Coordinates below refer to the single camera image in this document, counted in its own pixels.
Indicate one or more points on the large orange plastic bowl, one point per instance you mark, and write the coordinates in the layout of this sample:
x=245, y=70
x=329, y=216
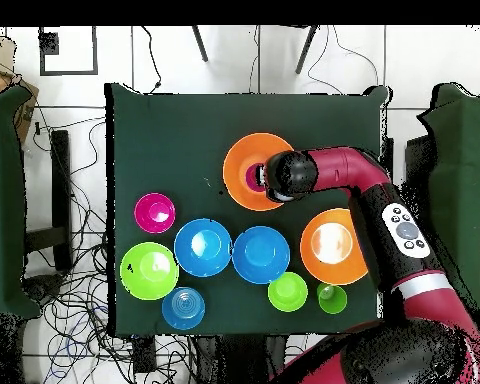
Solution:
x=234, y=188
x=316, y=268

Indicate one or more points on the purple plastic cup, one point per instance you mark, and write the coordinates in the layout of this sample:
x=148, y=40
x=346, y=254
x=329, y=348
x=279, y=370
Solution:
x=251, y=177

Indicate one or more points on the blue plastic bowl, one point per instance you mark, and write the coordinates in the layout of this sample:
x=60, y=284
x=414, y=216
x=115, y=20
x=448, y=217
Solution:
x=202, y=262
x=260, y=254

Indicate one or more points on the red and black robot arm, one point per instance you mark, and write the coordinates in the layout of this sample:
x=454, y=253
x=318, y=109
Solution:
x=356, y=168

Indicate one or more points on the small pink plastic bowl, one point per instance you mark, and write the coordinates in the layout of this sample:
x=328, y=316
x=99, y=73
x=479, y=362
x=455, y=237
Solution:
x=154, y=212

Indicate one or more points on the small green plastic bowl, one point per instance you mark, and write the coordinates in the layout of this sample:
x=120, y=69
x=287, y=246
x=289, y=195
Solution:
x=288, y=292

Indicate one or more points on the dark green table cloth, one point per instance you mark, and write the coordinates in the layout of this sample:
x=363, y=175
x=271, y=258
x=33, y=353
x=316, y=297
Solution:
x=176, y=140

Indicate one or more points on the small translucent blue bowl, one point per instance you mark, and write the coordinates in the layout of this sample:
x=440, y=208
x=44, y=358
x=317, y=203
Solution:
x=183, y=308

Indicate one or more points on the large green plastic bowl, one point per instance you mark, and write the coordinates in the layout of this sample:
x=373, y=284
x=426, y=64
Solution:
x=149, y=282

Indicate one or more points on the green plastic cup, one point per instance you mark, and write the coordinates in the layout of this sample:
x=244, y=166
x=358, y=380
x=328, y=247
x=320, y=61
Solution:
x=334, y=303

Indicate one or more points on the black power strip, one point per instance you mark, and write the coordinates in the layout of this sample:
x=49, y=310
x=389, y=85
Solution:
x=144, y=356

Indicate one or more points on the black tripod leg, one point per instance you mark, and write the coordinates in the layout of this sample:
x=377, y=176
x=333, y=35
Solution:
x=200, y=44
x=306, y=50

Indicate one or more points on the black floor stand bar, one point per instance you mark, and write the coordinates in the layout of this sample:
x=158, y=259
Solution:
x=60, y=180

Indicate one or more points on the black box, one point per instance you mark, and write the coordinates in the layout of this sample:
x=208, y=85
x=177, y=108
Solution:
x=420, y=160

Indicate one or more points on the black stand base with knob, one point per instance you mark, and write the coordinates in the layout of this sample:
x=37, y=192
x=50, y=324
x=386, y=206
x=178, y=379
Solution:
x=44, y=288

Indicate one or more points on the green cloth covered table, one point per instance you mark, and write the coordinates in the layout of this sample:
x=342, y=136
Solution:
x=464, y=160
x=4, y=200

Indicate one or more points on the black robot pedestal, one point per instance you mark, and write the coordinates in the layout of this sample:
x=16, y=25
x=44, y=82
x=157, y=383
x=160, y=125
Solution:
x=236, y=360

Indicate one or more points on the black square frame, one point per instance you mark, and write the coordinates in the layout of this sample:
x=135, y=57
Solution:
x=48, y=44

